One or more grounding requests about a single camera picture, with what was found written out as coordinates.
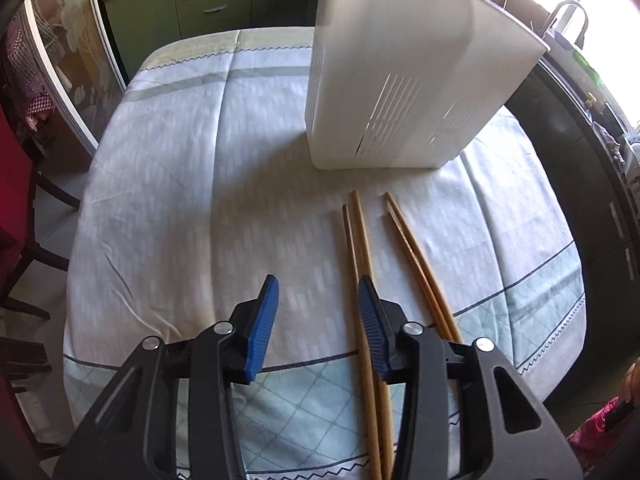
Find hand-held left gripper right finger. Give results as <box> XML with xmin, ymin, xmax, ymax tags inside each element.
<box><xmin>357</xmin><ymin>275</ymin><xmax>583</xmax><ymax>480</ymax></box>

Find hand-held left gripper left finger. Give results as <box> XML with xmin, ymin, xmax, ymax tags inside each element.
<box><xmin>52</xmin><ymin>274</ymin><xmax>281</xmax><ymax>480</ymax></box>

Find wooden chopstick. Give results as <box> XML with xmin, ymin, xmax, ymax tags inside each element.
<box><xmin>382</xmin><ymin>191</ymin><xmax>463</xmax><ymax>345</ymax></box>
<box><xmin>349</xmin><ymin>189</ymin><xmax>396</xmax><ymax>480</ymax></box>
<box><xmin>341</xmin><ymin>204</ymin><xmax>383</xmax><ymax>480</ymax></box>
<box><xmin>386</xmin><ymin>211</ymin><xmax>451</xmax><ymax>336</ymax></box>

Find white plastic utensil holder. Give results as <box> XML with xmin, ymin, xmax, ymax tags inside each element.
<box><xmin>303</xmin><ymin>0</ymin><xmax>551</xmax><ymax>171</ymax></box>

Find person's right forearm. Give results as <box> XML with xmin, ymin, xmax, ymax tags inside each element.
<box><xmin>567</xmin><ymin>397</ymin><xmax>631</xmax><ymax>461</ymax></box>

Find person's right hand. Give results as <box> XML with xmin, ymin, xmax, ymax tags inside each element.
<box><xmin>621</xmin><ymin>362</ymin><xmax>640</xmax><ymax>411</ymax></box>

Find checked pale tablecloth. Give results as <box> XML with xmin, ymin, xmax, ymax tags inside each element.
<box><xmin>62</xmin><ymin>27</ymin><xmax>588</xmax><ymax>480</ymax></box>

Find dark wooden chair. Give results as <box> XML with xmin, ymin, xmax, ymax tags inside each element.
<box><xmin>0</xmin><ymin>335</ymin><xmax>53</xmax><ymax>461</ymax></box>
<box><xmin>0</xmin><ymin>105</ymin><xmax>81</xmax><ymax>321</ymax></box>

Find dark sink counter cabinets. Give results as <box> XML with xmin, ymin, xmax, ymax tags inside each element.
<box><xmin>505</xmin><ymin>57</ymin><xmax>640</xmax><ymax>411</ymax></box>

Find grey dish cloth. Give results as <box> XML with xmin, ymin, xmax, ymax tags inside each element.
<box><xmin>592</xmin><ymin>120</ymin><xmax>624</xmax><ymax>173</ymax></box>

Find flower print sliding glass door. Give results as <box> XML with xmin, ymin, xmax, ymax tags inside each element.
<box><xmin>22</xmin><ymin>0</ymin><xmax>128</xmax><ymax>156</ymax></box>

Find checked hanging apron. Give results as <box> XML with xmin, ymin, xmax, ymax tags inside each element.
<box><xmin>2</xmin><ymin>12</ymin><xmax>56</xmax><ymax>136</ymax></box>

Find green windowsill containers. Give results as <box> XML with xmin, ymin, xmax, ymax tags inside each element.
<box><xmin>570</xmin><ymin>45</ymin><xmax>601</xmax><ymax>86</ymax></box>

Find wooden cutting board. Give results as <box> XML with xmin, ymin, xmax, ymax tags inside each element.
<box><xmin>492</xmin><ymin>0</ymin><xmax>551</xmax><ymax>36</ymax></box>

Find tall steel faucet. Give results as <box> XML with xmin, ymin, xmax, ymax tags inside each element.
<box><xmin>542</xmin><ymin>0</ymin><xmax>591</xmax><ymax>48</ymax></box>

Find window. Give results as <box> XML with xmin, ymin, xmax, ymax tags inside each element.
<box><xmin>575</xmin><ymin>0</ymin><xmax>640</xmax><ymax>131</ymax></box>

